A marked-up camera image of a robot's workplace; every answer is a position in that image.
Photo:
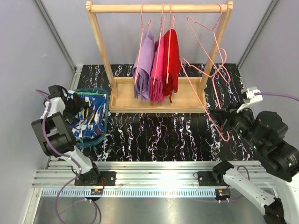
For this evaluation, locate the black marble pattern mat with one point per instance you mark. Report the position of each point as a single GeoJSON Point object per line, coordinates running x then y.
{"type": "Point", "coordinates": [166, 136]}

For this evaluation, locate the pink hanger with lilac trousers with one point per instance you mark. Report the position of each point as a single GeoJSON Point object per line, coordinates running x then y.
{"type": "Point", "coordinates": [143, 28]}

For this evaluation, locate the red folded trousers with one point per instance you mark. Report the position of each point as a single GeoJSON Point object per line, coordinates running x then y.
{"type": "Point", "coordinates": [171, 64]}

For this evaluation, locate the transparent blue plastic bin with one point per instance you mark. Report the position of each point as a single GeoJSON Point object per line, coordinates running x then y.
{"type": "Point", "coordinates": [93, 142]}

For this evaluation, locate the pink folded trousers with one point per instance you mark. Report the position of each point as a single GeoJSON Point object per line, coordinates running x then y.
{"type": "Point", "coordinates": [155, 85]}

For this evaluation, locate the blue patterned trousers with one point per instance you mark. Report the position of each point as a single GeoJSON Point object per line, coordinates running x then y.
{"type": "Point", "coordinates": [90, 122]}

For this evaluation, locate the wooden clothes rack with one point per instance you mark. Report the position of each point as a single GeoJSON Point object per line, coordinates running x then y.
{"type": "Point", "coordinates": [190, 97]}

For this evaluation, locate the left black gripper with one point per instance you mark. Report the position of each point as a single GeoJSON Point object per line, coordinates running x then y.
{"type": "Point", "coordinates": [76, 105]}

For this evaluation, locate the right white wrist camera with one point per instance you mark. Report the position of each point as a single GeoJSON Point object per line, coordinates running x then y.
{"type": "Point", "coordinates": [250, 98]}

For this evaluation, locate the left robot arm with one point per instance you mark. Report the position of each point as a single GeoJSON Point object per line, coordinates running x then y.
{"type": "Point", "coordinates": [54, 134]}

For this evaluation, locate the pink wire hanger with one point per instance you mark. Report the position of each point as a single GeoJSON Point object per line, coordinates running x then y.
{"type": "Point", "coordinates": [209, 38]}

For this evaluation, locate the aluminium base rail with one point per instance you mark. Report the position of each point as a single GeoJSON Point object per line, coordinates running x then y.
{"type": "Point", "coordinates": [130, 179]}

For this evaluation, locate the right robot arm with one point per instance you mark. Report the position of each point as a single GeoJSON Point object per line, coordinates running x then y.
{"type": "Point", "coordinates": [265, 136]}

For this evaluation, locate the pink hanger with red trousers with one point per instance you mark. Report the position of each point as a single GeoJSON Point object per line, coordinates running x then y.
{"type": "Point", "coordinates": [170, 28]}

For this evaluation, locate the lilac folded trousers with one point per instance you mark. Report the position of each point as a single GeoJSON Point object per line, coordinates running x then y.
{"type": "Point", "coordinates": [143, 67]}

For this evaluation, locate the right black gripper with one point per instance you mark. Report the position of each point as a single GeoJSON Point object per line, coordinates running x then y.
{"type": "Point", "coordinates": [227, 119]}

